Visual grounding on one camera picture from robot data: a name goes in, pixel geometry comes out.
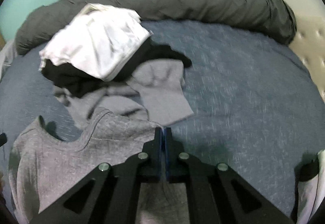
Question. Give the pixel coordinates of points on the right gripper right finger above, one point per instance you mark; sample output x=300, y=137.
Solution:
x=216, y=193

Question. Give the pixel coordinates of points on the folded white grey clothes stack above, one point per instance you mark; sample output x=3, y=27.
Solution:
x=310, y=192

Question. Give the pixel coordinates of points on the cream tufted headboard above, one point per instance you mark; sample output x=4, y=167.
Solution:
x=308, y=44

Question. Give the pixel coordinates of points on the grey knit garment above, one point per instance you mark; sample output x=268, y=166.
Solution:
x=153, y=93

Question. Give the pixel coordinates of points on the dark grey rolled duvet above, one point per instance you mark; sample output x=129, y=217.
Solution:
x=273, y=18

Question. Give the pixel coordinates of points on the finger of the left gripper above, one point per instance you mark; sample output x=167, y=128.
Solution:
x=3, y=139

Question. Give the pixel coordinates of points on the grey quilted sweater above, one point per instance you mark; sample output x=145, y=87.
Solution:
x=43, y=168

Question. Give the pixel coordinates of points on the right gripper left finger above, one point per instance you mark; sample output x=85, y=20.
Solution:
x=108, y=194

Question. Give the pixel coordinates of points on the light grey blanket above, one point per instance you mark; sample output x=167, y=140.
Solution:
x=7, y=56

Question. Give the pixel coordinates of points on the blue patterned bed sheet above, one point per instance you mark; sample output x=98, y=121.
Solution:
x=255, y=106

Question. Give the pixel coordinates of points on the white black garment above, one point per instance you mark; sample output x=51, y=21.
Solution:
x=101, y=44

